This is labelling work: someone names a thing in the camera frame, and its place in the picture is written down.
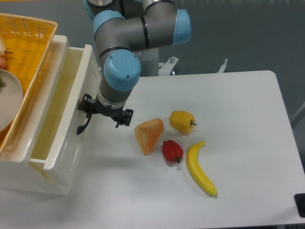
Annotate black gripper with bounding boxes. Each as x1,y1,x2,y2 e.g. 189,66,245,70
78,94,133,128

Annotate white drawer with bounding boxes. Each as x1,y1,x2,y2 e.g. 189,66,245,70
29,44,100,182

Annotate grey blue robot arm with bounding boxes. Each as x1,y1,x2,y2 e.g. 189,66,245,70
78,0,192,126

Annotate white drawer cabinet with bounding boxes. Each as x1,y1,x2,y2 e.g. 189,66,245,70
0,35,84,197

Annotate orange bread wedge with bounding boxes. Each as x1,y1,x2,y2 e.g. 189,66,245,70
134,118,164,156

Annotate yellow bell pepper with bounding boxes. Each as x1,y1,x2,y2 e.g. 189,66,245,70
169,111,197,134

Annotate red bell pepper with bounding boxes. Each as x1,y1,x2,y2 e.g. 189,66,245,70
162,140,183,163

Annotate white plate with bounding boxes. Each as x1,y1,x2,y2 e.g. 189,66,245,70
0,69,23,132

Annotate yellow banana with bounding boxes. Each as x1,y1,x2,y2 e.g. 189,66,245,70
186,141,218,198

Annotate yellow woven basket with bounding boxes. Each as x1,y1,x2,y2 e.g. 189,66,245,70
0,13,58,154

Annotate green grapes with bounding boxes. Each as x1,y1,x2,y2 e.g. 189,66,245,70
0,76,6,89

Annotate orange peach fruit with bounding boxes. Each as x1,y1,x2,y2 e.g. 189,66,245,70
0,57,8,70

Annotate white pear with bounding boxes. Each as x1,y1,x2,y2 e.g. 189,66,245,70
0,37,13,56

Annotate black corner object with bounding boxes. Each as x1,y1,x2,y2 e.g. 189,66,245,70
294,193,305,218

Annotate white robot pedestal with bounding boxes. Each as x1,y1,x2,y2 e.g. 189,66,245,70
135,46,229,78

